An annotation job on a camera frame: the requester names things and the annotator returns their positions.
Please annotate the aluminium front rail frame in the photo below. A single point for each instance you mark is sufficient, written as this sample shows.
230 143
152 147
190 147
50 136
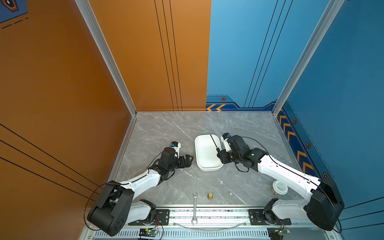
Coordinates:
216 216

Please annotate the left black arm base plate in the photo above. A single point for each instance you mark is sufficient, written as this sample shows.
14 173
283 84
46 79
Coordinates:
162 217

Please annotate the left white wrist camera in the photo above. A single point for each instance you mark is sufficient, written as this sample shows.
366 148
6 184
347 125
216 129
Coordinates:
176 146

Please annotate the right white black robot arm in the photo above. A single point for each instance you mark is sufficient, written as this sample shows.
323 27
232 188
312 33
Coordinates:
321 201

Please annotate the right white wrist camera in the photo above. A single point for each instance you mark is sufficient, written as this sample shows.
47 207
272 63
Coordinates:
224 140

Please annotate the green circuit board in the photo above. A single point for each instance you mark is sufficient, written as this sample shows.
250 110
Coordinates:
278 234
148 234

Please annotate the white round tape roll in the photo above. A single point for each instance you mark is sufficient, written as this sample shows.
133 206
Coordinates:
280 188

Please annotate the left green circuit board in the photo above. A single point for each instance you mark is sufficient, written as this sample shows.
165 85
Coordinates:
148 234

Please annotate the silver combination wrench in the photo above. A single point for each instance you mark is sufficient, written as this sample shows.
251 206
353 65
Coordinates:
194 219

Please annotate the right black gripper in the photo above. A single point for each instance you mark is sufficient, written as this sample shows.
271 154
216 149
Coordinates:
223 158

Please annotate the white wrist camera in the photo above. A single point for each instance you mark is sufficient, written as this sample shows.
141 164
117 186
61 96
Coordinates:
224 140
176 146

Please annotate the clear plastic cable tie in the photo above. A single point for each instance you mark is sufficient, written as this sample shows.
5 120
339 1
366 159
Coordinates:
209 228

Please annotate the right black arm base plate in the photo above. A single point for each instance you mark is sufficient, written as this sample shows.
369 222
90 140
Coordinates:
260 217

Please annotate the right green circuit board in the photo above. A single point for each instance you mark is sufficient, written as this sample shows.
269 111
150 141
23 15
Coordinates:
278 234

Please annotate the white rectangular plastic bin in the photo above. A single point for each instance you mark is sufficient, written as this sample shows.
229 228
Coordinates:
206 153

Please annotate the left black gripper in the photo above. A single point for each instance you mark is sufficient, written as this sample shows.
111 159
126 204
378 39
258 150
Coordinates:
188 162

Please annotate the black yellow screwdriver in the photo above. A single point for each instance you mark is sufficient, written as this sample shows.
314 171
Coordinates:
217 148

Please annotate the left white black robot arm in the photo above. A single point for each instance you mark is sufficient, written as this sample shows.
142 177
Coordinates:
115 206

